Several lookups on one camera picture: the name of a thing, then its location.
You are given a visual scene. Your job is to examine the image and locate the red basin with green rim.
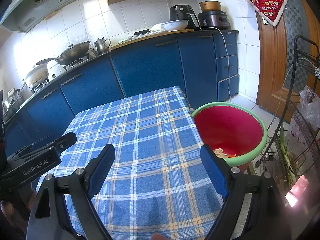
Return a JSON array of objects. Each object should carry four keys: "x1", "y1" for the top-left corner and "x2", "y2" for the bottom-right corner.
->
[{"x1": 192, "y1": 102, "x2": 268, "y2": 173}]

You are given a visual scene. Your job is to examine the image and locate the blue plaid tablecloth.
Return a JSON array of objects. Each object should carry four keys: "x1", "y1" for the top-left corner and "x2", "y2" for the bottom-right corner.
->
[{"x1": 35, "y1": 86, "x2": 225, "y2": 240}]

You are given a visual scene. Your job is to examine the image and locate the person's left hand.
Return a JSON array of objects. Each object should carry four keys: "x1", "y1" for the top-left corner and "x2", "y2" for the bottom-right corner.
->
[{"x1": 0, "y1": 187, "x2": 38, "y2": 230}]

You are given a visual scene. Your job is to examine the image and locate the brown inner cooking pot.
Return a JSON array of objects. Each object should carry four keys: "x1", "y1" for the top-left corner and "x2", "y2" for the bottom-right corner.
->
[{"x1": 199, "y1": 1, "x2": 222, "y2": 12}]

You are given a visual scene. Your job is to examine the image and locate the black air fryer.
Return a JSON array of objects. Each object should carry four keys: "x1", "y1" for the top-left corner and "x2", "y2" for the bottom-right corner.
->
[{"x1": 169, "y1": 4, "x2": 200, "y2": 31}]

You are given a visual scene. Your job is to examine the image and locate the white bowl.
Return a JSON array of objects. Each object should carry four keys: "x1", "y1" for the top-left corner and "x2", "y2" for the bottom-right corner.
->
[{"x1": 160, "y1": 19, "x2": 189, "y2": 32}]

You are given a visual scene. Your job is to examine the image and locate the blue kitchen base cabinets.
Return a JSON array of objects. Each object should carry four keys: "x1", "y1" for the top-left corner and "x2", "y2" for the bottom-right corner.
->
[{"x1": 4, "y1": 31, "x2": 240, "y2": 155}]

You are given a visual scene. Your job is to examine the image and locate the pink rectangular object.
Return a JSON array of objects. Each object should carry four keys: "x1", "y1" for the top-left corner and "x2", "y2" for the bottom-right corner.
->
[{"x1": 285, "y1": 176, "x2": 309, "y2": 208}]

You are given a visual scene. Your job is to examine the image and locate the white power cable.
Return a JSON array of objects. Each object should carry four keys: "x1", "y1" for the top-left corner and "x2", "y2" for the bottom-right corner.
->
[{"x1": 201, "y1": 26, "x2": 232, "y2": 102}]

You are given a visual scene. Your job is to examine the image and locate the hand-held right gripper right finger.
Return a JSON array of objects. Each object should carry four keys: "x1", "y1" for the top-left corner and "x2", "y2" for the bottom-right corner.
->
[{"x1": 200, "y1": 144, "x2": 292, "y2": 240}]

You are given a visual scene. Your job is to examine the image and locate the clear plastic bag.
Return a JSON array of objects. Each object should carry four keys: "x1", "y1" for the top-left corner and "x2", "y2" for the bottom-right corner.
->
[{"x1": 299, "y1": 85, "x2": 320, "y2": 130}]

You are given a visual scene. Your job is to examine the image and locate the wooden door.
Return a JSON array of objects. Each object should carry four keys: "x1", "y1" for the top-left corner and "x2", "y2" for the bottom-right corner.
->
[{"x1": 255, "y1": 0, "x2": 320, "y2": 123}]

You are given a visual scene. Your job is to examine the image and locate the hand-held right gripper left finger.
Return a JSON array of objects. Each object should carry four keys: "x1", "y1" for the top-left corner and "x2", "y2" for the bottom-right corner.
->
[{"x1": 26, "y1": 144, "x2": 116, "y2": 240}]

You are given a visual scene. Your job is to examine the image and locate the black wire rack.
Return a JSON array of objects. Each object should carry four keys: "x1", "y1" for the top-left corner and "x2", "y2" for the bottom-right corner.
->
[{"x1": 255, "y1": 35, "x2": 320, "y2": 180}]

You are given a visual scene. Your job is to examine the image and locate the dark rice cooker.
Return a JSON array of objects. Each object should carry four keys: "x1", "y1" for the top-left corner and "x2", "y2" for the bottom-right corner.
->
[{"x1": 198, "y1": 10, "x2": 230, "y2": 30}]

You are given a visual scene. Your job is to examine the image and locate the grey range hood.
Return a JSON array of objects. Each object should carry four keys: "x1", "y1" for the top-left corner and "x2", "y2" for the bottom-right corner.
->
[{"x1": 0, "y1": 0, "x2": 82, "y2": 33}]

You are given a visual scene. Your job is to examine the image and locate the steel pot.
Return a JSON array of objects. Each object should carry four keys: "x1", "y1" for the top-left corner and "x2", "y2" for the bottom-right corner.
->
[{"x1": 2, "y1": 88, "x2": 25, "y2": 110}]

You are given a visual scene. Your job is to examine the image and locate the steel wok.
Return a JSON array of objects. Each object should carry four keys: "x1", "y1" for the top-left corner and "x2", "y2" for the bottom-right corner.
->
[{"x1": 35, "y1": 41, "x2": 91, "y2": 66}]

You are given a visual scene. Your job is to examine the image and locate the white clay pot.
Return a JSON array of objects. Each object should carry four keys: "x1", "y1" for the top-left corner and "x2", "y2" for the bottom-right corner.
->
[{"x1": 23, "y1": 64, "x2": 49, "y2": 88}]

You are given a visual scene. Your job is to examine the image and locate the green onions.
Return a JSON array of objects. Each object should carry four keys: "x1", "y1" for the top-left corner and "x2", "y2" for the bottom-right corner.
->
[{"x1": 277, "y1": 127, "x2": 303, "y2": 185}]

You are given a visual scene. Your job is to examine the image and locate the steel kettle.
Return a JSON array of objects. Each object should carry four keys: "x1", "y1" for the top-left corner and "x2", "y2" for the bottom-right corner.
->
[{"x1": 90, "y1": 38, "x2": 111, "y2": 55}]

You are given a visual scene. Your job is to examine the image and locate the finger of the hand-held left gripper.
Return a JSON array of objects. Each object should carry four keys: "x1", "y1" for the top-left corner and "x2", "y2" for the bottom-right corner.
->
[{"x1": 51, "y1": 132, "x2": 77, "y2": 155}]

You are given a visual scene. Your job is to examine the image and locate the white printed plastic bag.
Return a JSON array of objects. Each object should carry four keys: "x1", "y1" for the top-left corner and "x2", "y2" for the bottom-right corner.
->
[{"x1": 287, "y1": 120, "x2": 320, "y2": 175}]

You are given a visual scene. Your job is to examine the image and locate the gas stove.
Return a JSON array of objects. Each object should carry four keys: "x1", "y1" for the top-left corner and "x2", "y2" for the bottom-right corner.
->
[{"x1": 29, "y1": 54, "x2": 90, "y2": 93}]

